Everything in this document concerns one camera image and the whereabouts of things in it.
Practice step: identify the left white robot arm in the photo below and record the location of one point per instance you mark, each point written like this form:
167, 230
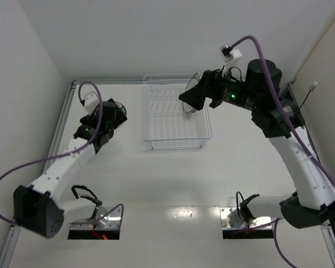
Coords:
37, 207

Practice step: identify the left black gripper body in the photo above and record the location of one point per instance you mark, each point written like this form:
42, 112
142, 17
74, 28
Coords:
111, 110

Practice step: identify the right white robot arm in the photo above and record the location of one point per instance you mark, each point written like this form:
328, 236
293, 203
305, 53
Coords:
313, 201

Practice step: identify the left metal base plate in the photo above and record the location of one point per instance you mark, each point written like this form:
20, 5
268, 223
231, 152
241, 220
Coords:
106, 219

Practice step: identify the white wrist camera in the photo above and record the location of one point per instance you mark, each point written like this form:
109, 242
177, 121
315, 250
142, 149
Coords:
91, 101
231, 57

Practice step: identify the plate with orange sunburst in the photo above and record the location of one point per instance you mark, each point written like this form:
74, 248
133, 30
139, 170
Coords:
196, 76

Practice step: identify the white plate with dark rim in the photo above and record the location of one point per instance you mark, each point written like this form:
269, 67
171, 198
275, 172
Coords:
187, 108

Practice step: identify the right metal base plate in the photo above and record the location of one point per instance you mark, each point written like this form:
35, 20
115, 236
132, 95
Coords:
229, 217

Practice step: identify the metal base plate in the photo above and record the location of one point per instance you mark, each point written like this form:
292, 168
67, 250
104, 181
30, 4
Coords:
229, 217
106, 219

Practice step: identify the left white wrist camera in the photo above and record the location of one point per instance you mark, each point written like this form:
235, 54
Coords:
91, 101

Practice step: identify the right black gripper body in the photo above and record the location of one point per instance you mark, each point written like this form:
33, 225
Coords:
207, 86

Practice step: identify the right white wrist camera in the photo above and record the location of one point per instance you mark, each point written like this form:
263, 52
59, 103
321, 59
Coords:
231, 57

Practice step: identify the plate with green lettering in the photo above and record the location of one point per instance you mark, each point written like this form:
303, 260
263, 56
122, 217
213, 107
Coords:
122, 108

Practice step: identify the white wire dish rack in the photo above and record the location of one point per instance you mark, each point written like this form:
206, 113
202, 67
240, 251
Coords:
167, 126

